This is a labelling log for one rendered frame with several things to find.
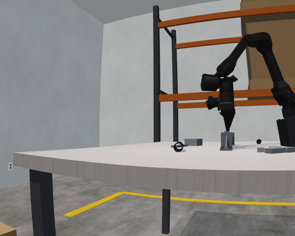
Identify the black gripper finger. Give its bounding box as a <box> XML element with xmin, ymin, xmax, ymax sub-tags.
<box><xmin>220</xmin><ymin>112</ymin><xmax>235</xmax><ymax>131</ymax></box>

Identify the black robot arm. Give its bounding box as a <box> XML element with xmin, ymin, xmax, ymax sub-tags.
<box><xmin>201</xmin><ymin>32</ymin><xmax>295</xmax><ymax>119</ymax></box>

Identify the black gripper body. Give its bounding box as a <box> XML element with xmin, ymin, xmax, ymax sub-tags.
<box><xmin>218</xmin><ymin>90</ymin><xmax>235</xmax><ymax>112</ymax></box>

